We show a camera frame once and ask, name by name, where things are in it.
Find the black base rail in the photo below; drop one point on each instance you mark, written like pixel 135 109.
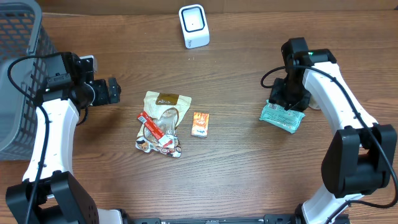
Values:
pixel 217 220

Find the white barcode scanner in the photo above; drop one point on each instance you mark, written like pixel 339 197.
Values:
pixel 194 26

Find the grey plastic mesh basket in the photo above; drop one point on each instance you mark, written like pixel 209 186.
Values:
pixel 23 41

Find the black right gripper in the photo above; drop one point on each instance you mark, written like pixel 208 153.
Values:
pixel 278 92

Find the orange Kleenex tissue pack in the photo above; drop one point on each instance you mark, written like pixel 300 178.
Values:
pixel 200 125

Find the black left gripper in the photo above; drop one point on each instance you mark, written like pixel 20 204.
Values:
pixel 112 90

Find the red snack packet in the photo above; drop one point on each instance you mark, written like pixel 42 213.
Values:
pixel 147 121

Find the brown snack packets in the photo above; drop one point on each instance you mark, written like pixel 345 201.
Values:
pixel 167 111

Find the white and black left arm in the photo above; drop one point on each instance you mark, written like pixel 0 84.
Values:
pixel 49 192

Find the mint green wipes pack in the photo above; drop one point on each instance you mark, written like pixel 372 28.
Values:
pixel 288 120

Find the green lidded jar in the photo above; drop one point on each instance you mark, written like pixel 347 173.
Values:
pixel 313 104

